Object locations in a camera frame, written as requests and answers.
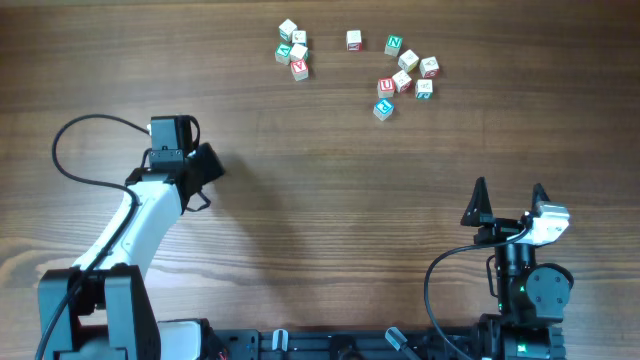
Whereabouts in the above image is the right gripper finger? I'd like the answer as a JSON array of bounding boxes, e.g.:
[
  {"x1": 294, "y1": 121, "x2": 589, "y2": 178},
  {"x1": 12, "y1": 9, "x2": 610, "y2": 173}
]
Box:
[
  {"x1": 532, "y1": 183, "x2": 550, "y2": 208},
  {"x1": 460, "y1": 177, "x2": 495, "y2": 227}
]

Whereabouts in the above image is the red letter V block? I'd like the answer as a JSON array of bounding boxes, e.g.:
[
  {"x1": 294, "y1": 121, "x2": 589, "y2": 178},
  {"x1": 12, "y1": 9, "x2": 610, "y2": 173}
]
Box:
[{"x1": 290, "y1": 59, "x2": 309, "y2": 81}]

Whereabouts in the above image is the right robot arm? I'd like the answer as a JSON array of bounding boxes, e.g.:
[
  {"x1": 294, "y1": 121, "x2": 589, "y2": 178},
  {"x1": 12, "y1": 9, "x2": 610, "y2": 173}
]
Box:
[{"x1": 461, "y1": 177, "x2": 574, "y2": 359}]

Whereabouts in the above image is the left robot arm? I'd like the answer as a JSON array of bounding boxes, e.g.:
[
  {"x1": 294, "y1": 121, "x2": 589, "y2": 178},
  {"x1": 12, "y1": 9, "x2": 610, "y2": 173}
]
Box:
[{"x1": 36, "y1": 115, "x2": 227, "y2": 359}]

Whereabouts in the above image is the white block green J side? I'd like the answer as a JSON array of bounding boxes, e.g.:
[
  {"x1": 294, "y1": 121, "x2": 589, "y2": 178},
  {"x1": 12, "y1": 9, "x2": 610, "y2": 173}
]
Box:
[{"x1": 415, "y1": 79, "x2": 434, "y2": 100}]

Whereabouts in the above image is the green letter A block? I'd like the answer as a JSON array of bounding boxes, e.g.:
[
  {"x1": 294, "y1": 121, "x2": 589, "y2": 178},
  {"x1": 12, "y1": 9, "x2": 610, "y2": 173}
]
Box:
[{"x1": 274, "y1": 43, "x2": 292, "y2": 65}]

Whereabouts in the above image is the white block red M side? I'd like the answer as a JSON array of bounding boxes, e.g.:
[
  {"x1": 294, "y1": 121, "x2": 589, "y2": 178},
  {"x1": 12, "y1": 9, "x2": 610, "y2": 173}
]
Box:
[{"x1": 392, "y1": 70, "x2": 412, "y2": 93}]

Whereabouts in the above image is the white block red Q side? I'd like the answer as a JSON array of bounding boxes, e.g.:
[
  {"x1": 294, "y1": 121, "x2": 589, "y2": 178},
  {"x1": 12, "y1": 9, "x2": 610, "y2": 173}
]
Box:
[{"x1": 419, "y1": 56, "x2": 440, "y2": 79}]

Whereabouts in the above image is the red letter U block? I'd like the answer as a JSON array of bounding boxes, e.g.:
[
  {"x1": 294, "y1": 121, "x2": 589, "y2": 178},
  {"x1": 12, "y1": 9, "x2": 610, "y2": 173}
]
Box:
[{"x1": 377, "y1": 78, "x2": 395, "y2": 98}]

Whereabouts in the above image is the white block yellow side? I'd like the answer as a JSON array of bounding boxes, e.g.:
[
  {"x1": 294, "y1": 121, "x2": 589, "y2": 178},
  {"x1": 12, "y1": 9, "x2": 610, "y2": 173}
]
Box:
[{"x1": 398, "y1": 49, "x2": 420, "y2": 73}]

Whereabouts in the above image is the teal block top left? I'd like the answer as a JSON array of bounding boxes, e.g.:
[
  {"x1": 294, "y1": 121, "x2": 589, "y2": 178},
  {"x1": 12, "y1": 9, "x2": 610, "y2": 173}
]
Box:
[{"x1": 278, "y1": 19, "x2": 298, "y2": 42}]

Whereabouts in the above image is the small white block orange print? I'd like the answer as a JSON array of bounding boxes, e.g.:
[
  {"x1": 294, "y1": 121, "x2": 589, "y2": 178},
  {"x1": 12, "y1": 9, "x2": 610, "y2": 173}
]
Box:
[{"x1": 291, "y1": 30, "x2": 307, "y2": 46}]

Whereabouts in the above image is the green letter N block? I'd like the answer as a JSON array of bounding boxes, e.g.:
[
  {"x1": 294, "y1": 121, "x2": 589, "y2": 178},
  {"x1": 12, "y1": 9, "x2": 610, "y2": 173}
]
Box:
[{"x1": 384, "y1": 34, "x2": 403, "y2": 57}]

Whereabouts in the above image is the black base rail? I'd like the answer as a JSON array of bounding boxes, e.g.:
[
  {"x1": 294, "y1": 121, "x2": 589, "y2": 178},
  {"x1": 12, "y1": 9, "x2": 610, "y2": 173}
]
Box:
[{"x1": 209, "y1": 326, "x2": 567, "y2": 360}]

